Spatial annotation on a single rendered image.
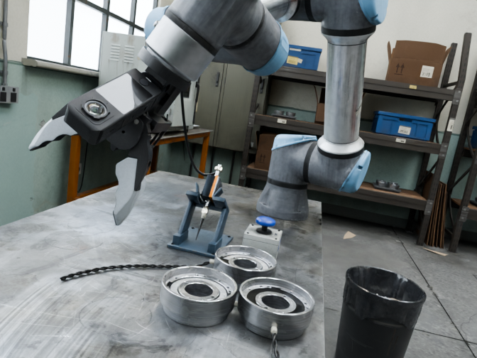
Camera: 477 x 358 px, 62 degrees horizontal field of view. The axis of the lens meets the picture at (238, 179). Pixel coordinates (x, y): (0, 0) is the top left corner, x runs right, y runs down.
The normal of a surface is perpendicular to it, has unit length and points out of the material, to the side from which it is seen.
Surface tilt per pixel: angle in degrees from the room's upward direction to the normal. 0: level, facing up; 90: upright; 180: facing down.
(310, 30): 90
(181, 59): 104
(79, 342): 0
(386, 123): 90
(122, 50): 90
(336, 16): 115
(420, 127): 90
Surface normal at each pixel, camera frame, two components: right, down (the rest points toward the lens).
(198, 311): 0.09, 0.21
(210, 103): -0.20, 0.15
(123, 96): 0.49, -0.54
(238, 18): 0.62, 0.69
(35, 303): 0.15, -0.97
